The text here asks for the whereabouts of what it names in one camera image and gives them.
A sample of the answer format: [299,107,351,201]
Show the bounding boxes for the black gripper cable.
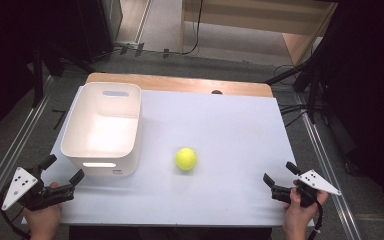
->
[307,199,324,240]
[0,184,32,240]

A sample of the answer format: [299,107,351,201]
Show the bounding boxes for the black floor cables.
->
[273,64,314,128]

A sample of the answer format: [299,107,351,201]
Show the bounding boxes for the yellow tennis ball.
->
[174,147,198,172]

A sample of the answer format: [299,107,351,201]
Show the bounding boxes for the black hanging cable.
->
[179,0,204,56]

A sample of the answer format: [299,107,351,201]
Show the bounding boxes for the dark cabinet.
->
[75,0,124,64]

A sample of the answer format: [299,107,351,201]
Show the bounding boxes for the person's right hand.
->
[282,179,330,240]

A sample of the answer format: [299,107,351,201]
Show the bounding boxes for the person's left hand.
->
[22,181,63,240]

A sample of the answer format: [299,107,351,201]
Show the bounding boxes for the wooden table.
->
[85,72,274,99]

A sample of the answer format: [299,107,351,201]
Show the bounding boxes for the metal floor rail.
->
[0,75,56,223]
[295,94,363,240]

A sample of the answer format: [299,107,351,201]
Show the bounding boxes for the black tripod stand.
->
[265,53,324,125]

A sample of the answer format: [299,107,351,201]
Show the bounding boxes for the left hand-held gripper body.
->
[1,166,76,212]

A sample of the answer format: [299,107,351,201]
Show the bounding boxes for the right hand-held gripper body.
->
[271,168,343,209]

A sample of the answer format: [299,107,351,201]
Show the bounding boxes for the white plastic storage bin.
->
[60,81,143,177]

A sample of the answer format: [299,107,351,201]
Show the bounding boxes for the light wooden furniture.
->
[179,0,338,67]

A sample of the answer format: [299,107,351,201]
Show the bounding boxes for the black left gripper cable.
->
[0,184,32,240]

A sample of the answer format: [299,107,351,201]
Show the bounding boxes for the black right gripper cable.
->
[307,199,324,240]

